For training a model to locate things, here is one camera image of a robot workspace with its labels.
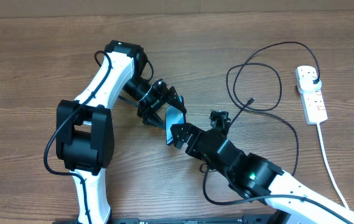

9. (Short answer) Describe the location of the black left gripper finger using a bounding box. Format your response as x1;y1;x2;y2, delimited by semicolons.
142;111;165;129
167;86;187;114

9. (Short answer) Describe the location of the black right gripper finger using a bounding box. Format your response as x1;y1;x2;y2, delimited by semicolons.
209;110;231;129
170;123;192;149

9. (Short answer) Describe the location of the Samsung Galaxy smartphone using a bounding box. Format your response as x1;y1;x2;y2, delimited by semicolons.
165;105;186;146

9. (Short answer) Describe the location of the black USB charging cable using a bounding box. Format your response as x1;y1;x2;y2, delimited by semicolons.
225;41;321;177

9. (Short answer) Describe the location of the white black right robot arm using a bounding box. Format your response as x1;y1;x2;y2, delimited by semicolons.
166;111;354;223

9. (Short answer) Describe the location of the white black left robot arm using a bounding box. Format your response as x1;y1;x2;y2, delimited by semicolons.
49;40;187;223

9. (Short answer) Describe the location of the white charger plug adapter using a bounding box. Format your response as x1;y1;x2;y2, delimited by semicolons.
297;77;322;94

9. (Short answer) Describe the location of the white power strip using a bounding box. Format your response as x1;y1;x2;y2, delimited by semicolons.
295;65;328;124

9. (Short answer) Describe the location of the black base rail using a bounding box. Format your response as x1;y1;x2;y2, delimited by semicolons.
52;213;277;224

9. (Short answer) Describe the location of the white power strip cord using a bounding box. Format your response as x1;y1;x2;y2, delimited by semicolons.
315;123;350;210

